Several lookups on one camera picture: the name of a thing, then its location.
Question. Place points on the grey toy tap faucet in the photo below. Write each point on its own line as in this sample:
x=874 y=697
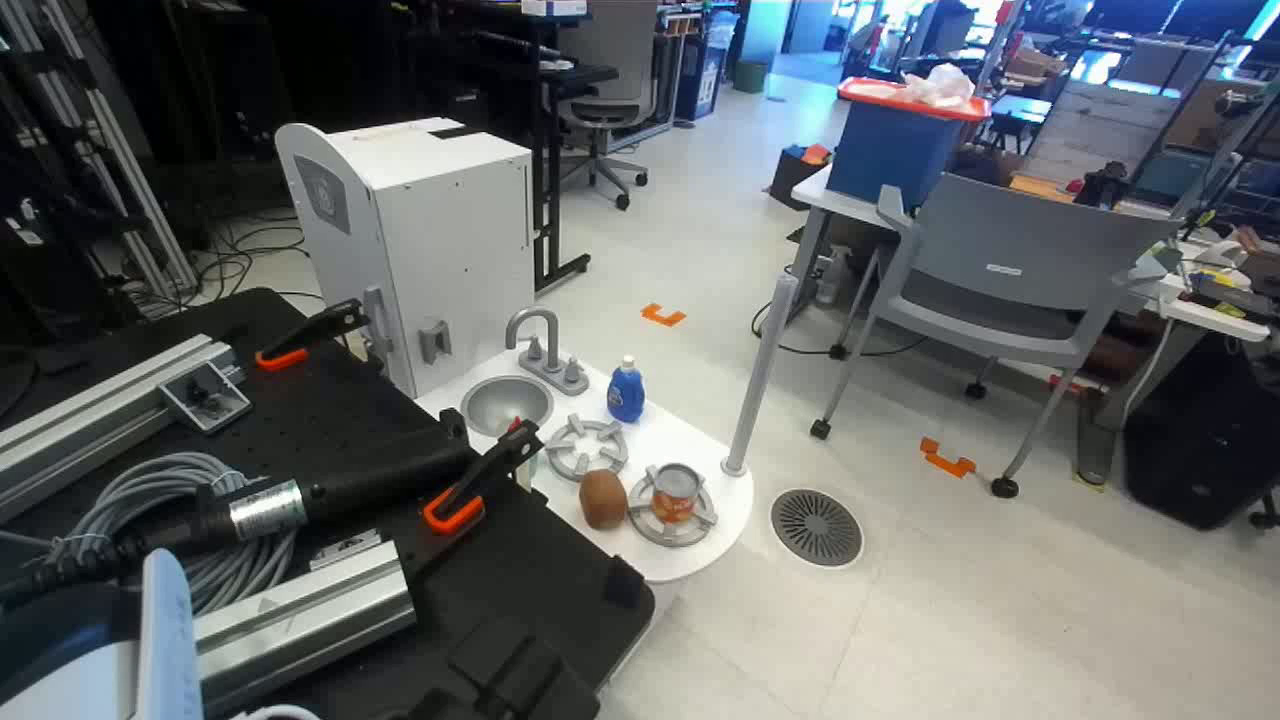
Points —
x=542 y=354

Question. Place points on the blue soap bottle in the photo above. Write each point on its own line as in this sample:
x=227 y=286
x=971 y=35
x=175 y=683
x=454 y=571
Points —
x=627 y=395

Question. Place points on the orange floor marker left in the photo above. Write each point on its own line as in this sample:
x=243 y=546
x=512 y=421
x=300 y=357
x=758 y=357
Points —
x=664 y=317

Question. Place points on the orange floor marker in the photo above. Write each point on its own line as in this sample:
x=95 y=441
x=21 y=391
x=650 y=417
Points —
x=664 y=317
x=940 y=461

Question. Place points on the grey toy stove burner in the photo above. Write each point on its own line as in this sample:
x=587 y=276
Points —
x=587 y=445

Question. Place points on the white toy kitchen counter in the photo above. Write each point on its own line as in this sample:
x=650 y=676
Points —
x=659 y=439

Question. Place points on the orange tin can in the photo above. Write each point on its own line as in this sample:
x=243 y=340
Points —
x=675 y=492

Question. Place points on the brown kiwi fruit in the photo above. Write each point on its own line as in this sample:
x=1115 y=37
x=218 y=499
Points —
x=603 y=499

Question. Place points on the grey toy sink basin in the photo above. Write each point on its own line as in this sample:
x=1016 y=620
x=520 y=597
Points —
x=492 y=405

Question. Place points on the grey stove burner under can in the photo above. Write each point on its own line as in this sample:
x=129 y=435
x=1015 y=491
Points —
x=653 y=528

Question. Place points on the black orange clamp front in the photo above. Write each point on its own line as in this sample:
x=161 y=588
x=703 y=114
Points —
x=466 y=500

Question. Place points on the black orange clamp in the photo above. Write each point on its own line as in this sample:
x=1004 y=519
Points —
x=466 y=500
x=330 y=326

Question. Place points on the round floor drain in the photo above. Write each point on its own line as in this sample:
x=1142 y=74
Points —
x=817 y=528

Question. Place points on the white toy kitchen cabinet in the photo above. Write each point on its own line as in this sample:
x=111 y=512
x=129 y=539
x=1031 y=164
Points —
x=424 y=224

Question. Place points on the orange floor marker right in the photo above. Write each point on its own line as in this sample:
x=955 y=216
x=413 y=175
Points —
x=940 y=461

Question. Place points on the black orange clamp back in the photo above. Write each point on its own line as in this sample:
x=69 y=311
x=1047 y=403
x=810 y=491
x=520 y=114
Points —
x=330 y=326

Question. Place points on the grey office swivel chair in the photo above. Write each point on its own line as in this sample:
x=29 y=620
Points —
x=608 y=89

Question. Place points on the blue storage bin red lid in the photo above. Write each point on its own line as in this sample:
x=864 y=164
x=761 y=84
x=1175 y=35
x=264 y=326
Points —
x=896 y=139

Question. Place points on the black case platform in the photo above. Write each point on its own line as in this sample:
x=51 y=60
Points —
x=517 y=617

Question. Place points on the grey plastic chair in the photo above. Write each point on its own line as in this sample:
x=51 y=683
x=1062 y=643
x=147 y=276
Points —
x=1004 y=276

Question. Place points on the black bag on floor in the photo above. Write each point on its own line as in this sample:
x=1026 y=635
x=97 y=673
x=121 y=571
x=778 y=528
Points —
x=1205 y=445

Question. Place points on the white table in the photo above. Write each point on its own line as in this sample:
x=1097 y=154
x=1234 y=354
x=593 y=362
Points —
x=1164 y=292

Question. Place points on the light blue white object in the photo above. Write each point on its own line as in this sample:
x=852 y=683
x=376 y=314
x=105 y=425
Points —
x=102 y=649

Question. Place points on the grey kitchen support post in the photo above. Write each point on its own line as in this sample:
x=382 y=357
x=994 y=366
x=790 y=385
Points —
x=758 y=377

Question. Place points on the aluminium extrusion rail lower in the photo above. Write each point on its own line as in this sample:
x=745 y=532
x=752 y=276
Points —
x=300 y=624

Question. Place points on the aluminium extrusion rail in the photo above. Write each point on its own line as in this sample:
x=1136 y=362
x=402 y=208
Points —
x=195 y=382
x=300 y=624

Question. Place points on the black cable connector rod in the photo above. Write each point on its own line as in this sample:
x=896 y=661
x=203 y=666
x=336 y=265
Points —
x=251 y=512

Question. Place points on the aluminium extrusion rail upper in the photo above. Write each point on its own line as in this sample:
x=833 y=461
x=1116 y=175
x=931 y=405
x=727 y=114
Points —
x=195 y=382

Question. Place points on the aluminium frame rack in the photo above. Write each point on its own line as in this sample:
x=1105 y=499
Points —
x=69 y=131

